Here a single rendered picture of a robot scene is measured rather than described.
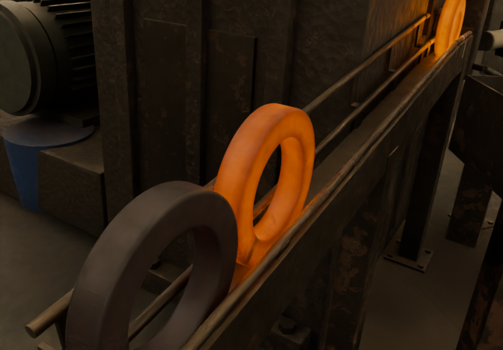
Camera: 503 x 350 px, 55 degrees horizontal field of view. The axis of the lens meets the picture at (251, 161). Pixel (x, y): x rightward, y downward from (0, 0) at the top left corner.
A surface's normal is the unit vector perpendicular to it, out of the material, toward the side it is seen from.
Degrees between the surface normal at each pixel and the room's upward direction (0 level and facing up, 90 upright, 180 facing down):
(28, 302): 0
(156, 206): 11
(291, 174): 81
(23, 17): 35
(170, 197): 2
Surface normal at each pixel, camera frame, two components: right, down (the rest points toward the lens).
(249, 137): -0.25, -0.54
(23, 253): 0.06, -0.91
